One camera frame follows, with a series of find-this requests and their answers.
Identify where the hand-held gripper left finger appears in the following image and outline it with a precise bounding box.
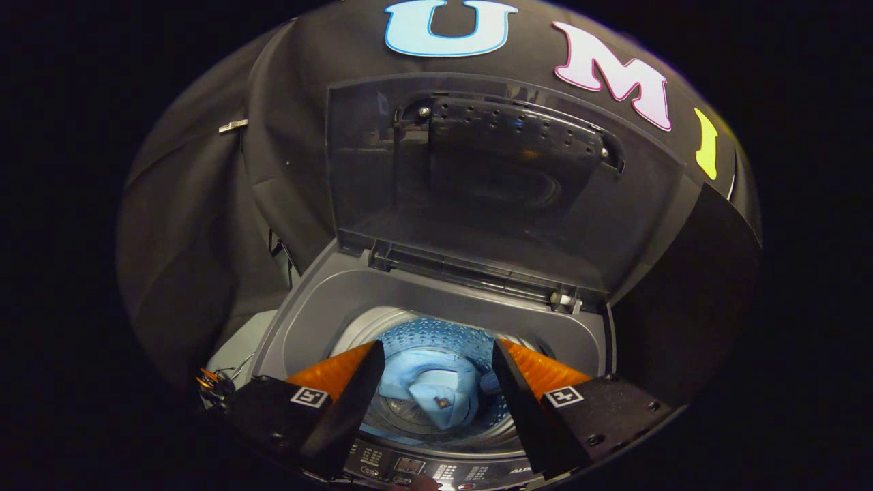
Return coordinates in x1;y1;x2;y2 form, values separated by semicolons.
225;340;387;478

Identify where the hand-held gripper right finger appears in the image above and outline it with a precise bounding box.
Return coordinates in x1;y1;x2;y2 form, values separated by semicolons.
491;338;676;478

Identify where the light blue shirt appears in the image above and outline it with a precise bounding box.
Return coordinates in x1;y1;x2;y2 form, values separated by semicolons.
377;348;502;432

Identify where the grey washing machine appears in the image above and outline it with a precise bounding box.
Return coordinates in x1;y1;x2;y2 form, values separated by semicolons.
252;239;615;491

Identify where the dark transparent washing machine lid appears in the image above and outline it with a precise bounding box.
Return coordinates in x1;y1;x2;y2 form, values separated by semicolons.
326;72;703;304

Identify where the orange black cable bundle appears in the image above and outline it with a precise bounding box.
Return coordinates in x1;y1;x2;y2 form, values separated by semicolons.
196;367;236;410

